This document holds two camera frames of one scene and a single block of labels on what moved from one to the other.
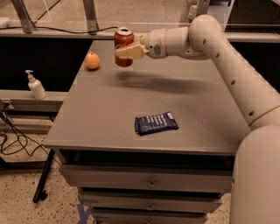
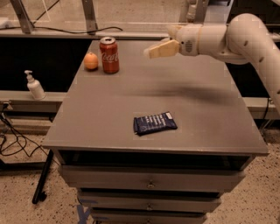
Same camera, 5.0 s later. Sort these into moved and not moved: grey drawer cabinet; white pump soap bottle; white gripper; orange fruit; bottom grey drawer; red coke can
Moved: red coke can; white gripper
Not moved: bottom grey drawer; orange fruit; white pump soap bottle; grey drawer cabinet
